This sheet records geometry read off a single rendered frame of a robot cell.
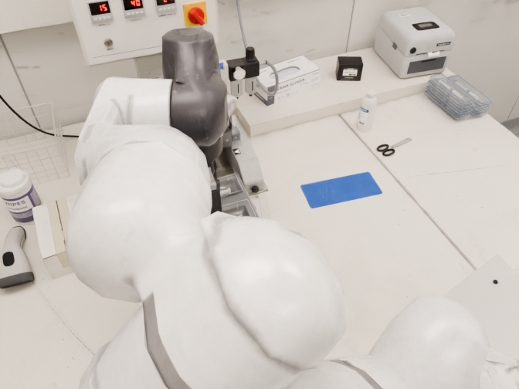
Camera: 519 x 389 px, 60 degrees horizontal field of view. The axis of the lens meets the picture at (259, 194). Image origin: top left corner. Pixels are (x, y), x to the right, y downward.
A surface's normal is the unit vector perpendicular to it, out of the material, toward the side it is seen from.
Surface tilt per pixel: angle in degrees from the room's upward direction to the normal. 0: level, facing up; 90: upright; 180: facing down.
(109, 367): 50
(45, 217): 2
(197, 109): 40
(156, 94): 24
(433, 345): 33
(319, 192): 0
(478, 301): 45
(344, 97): 0
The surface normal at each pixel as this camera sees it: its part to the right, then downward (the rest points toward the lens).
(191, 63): 0.18, -0.32
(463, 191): 0.00, -0.69
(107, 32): 0.35, 0.68
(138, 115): -0.01, 0.02
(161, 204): 0.60, -0.60
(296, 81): 0.54, 0.57
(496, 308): -0.65, -0.29
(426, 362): -0.44, -0.16
